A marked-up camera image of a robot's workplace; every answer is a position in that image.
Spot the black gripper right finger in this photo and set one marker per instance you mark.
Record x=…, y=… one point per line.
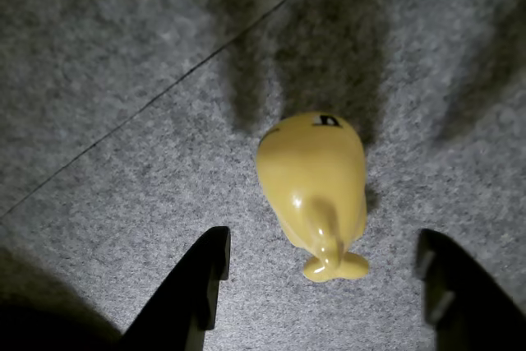
x=472, y=310

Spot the yellow egg sushi figure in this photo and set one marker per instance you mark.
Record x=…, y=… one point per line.
x=312, y=174

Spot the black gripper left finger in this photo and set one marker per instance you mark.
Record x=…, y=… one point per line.
x=189, y=297

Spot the grey carpet tile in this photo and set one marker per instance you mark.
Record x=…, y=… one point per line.
x=164, y=186
x=82, y=38

